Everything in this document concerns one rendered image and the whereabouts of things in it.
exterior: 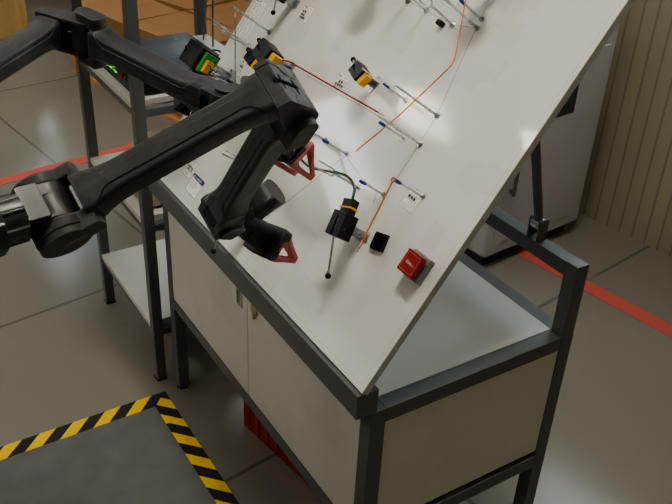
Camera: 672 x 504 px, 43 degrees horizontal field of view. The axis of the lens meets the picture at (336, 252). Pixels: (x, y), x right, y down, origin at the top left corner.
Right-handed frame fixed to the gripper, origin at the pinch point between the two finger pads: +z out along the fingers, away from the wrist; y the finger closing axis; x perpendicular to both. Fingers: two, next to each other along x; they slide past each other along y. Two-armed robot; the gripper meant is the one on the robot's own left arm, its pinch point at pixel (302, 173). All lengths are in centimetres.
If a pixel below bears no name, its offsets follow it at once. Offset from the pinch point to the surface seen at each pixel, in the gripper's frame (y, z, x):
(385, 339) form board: -17.9, 31.4, 12.7
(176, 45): 120, 9, -43
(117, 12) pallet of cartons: 370, 66, -128
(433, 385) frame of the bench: -18, 52, 9
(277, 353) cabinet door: 27, 50, 21
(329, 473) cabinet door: 4, 70, 35
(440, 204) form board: -17.5, 18.6, -14.8
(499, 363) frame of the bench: -22, 62, -6
